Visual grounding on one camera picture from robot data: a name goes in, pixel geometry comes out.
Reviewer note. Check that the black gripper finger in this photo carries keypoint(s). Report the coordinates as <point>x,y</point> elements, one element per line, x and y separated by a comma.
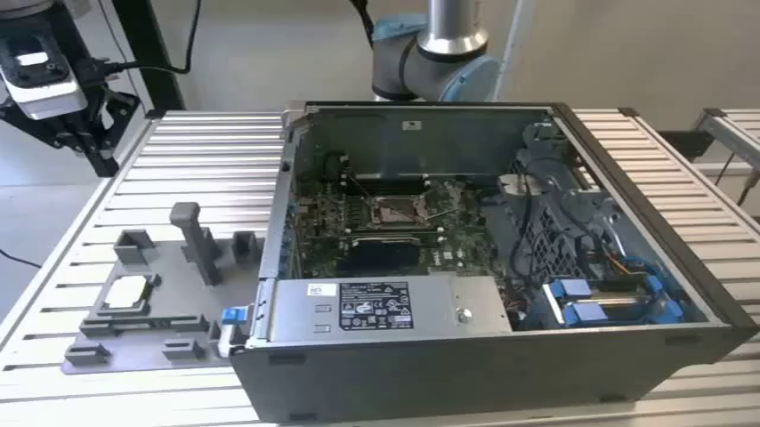
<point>125,111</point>
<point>35,130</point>

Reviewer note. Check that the silver CPU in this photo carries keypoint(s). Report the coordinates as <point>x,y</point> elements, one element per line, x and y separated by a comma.
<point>126,291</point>

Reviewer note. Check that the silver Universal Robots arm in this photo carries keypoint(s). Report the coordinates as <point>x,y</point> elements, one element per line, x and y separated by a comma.
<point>452,26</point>

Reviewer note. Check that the black RAM slot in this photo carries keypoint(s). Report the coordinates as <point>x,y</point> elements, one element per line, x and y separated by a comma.
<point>395,231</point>
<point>392,181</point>

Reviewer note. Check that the CPU socket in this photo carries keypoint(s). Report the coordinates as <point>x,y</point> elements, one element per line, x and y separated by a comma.
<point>399,215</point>

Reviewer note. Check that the grey parts rack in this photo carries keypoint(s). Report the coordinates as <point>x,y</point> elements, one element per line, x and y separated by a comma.
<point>173,284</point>

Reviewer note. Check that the thin metal locking lever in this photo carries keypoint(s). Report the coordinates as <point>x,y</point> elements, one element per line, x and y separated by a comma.
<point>443,212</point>
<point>360,185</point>

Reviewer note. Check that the green RAM stick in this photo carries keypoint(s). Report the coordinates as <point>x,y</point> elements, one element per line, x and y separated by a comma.
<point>154,324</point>

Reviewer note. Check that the blue case latch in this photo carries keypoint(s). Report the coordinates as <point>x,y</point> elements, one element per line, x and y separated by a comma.
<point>232,316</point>

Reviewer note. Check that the silver power supply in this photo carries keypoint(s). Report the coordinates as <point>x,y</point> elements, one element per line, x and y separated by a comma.
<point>297,311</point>

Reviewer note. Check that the black graphics card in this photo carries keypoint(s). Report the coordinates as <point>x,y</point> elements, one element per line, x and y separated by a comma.
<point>380,255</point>

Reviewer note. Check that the green motherboard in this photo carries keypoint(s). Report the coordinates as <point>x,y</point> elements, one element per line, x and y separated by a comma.
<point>464,249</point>

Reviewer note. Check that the grey blue drive cage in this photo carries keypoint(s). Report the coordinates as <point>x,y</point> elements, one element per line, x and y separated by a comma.
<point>552,240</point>

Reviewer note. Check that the black open PC case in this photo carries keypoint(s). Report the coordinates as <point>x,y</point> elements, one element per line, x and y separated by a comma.
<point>416,382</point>

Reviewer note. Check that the hard disk in blue carrier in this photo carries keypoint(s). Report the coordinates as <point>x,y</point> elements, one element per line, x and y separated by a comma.
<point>586,312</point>

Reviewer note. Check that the metal slatted side table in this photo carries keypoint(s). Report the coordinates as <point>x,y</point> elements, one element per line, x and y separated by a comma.
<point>737,133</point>

